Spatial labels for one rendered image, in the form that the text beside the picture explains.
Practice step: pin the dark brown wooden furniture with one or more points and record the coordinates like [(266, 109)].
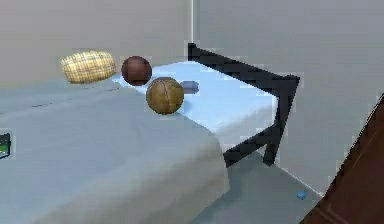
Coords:
[(358, 180)]

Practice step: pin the dark red-brown ball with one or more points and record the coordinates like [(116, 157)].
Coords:
[(136, 70)]

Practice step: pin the small black green device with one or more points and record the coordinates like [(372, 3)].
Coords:
[(4, 145)]

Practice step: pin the tan brown ball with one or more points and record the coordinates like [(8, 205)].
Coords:
[(165, 95)]

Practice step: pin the yellow checked pillow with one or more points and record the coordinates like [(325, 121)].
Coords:
[(88, 66)]

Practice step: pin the small grey-blue flat object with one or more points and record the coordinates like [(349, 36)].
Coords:
[(190, 87)]

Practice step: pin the grey bed cover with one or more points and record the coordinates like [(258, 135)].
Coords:
[(100, 156)]

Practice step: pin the small blue object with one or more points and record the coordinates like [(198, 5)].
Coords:
[(301, 194)]

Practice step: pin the black framed bed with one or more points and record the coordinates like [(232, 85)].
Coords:
[(233, 96)]

